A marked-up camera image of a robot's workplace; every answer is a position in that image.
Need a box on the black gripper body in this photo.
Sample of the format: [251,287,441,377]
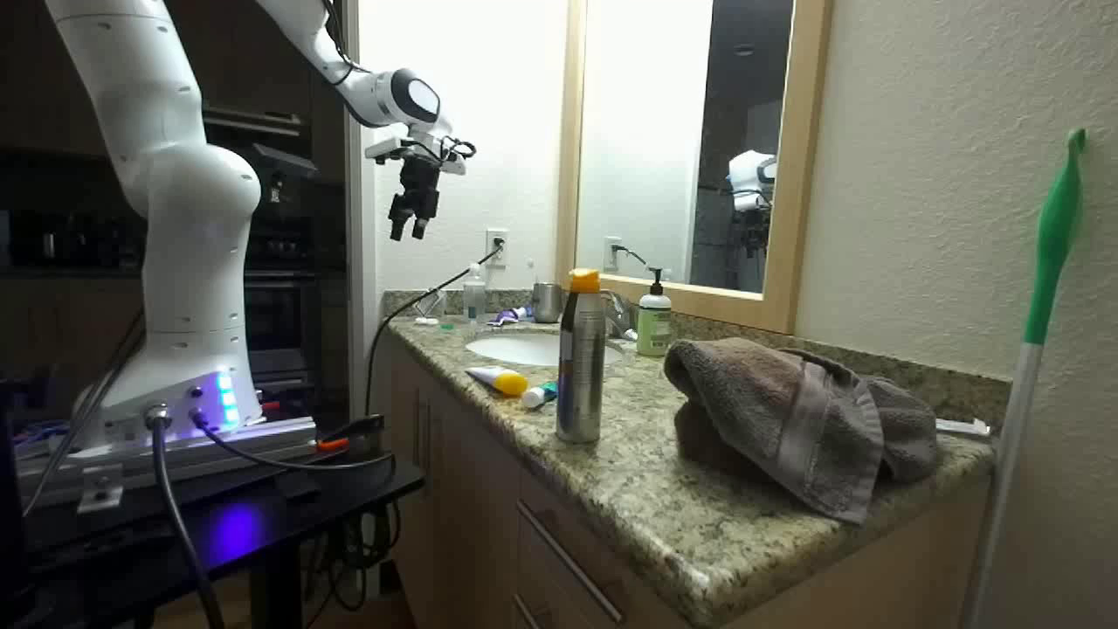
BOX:
[398,146,452,205]

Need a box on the white sunscreen tube yellow cap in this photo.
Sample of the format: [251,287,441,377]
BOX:
[463,365,533,401]

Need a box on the spray can with orange cap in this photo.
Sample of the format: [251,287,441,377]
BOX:
[554,267,612,449]

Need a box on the green white toothpaste tube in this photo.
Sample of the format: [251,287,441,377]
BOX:
[518,381,561,411]

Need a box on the clear contact solution bottle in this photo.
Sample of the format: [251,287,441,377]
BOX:
[457,264,489,325]

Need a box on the metal toothbrush cup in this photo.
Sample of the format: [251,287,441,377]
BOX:
[530,276,567,325]

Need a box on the white oval sink basin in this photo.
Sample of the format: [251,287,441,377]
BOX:
[463,329,631,375]

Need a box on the chrome faucet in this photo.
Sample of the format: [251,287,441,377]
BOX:
[604,291,638,342]

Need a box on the orange black clamp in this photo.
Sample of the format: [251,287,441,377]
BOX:
[311,411,390,464]

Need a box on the green soap pump bottle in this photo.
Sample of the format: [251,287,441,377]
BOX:
[631,267,676,361]

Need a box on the wooden vanity cabinet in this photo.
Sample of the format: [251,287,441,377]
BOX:
[369,329,991,629]

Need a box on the black robot table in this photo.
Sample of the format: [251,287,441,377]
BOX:
[0,450,429,629]

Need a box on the dark background cabinet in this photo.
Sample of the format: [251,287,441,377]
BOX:
[0,103,353,411]

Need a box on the brown folded towel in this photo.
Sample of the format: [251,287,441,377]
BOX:
[661,337,944,524]

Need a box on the small white plastic item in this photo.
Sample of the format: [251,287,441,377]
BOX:
[934,416,995,443]

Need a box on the white wall outlet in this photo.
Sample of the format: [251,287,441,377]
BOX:
[481,225,513,273]

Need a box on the black power cable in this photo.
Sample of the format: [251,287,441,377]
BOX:
[360,240,506,431]

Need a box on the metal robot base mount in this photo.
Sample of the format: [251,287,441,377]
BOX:
[14,411,326,519]

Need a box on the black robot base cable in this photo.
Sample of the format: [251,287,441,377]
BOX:
[187,404,398,476]

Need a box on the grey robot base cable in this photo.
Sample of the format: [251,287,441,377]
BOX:
[138,397,229,629]

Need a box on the metal drawer handle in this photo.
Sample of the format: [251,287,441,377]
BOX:
[513,501,624,626]

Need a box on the green handled mop stick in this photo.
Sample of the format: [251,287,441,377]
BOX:
[964,126,1093,629]

